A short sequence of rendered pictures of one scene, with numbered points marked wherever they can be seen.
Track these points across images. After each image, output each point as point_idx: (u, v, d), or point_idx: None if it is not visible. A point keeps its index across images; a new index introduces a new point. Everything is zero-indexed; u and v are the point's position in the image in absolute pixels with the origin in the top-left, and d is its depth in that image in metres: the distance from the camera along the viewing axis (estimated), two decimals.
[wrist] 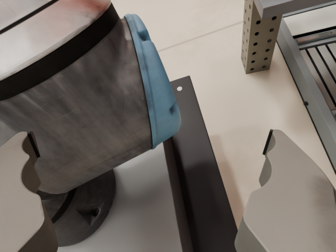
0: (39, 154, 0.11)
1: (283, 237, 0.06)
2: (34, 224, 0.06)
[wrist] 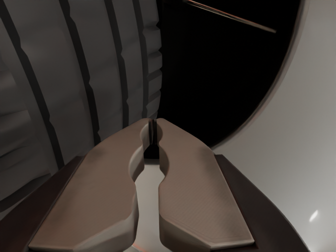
0: (151, 142, 0.12)
1: (195, 212, 0.06)
2: (122, 213, 0.06)
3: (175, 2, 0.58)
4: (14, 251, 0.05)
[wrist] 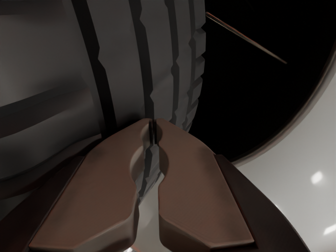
0: (152, 142, 0.12)
1: (195, 212, 0.06)
2: (123, 213, 0.06)
3: None
4: (15, 251, 0.05)
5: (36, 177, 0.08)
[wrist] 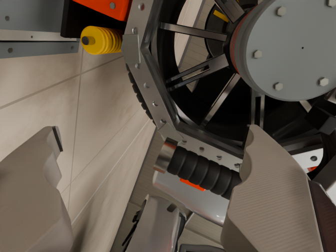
0: (62, 149, 0.11)
1: (266, 229, 0.06)
2: (52, 218, 0.06)
3: None
4: None
5: None
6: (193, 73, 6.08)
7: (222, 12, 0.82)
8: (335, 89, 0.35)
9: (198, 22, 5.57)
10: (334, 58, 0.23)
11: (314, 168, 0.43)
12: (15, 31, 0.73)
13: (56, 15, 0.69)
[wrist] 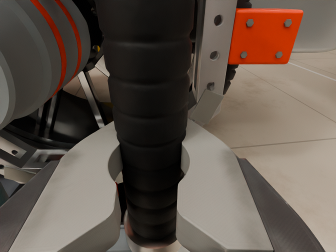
0: None
1: (214, 214, 0.06)
2: (104, 211, 0.06)
3: None
4: None
5: None
6: None
7: (96, 49, 0.79)
8: None
9: None
10: None
11: None
12: None
13: None
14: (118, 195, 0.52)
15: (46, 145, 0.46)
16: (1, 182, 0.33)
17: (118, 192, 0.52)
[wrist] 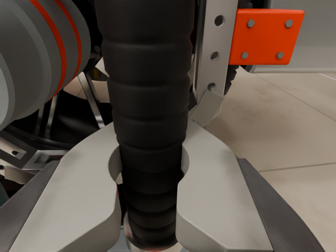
0: None
1: (213, 214, 0.06)
2: (105, 211, 0.06)
3: None
4: None
5: None
6: None
7: None
8: None
9: None
10: None
11: None
12: None
13: None
14: (118, 195, 0.52)
15: (47, 145, 0.46)
16: (1, 183, 0.33)
17: (118, 192, 0.52)
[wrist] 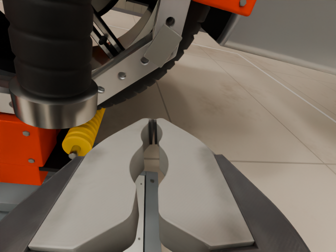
0: (151, 142, 0.12)
1: (195, 212, 0.06)
2: (123, 213, 0.06)
3: None
4: (14, 251, 0.05)
5: None
6: None
7: None
8: None
9: (127, 9, 5.06)
10: None
11: None
12: None
13: None
14: (55, 142, 0.47)
15: None
16: None
17: (56, 139, 0.47)
